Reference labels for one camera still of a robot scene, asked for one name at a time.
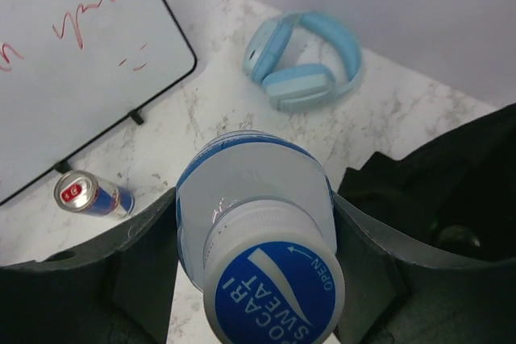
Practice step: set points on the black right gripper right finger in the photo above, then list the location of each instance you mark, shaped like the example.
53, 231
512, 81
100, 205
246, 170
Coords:
401, 290

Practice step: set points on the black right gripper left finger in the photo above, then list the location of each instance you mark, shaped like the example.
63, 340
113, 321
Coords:
114, 288

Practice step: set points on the blue silver energy drink can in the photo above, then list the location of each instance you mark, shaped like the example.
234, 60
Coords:
82, 192

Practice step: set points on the clear water bottle blue label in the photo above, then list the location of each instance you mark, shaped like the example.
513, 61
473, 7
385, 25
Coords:
256, 234

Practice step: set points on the black canvas bag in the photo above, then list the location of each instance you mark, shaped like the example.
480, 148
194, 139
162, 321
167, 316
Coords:
456, 192

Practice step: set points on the whiteboard with red writing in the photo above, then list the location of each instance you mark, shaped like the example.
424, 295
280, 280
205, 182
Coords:
72, 69

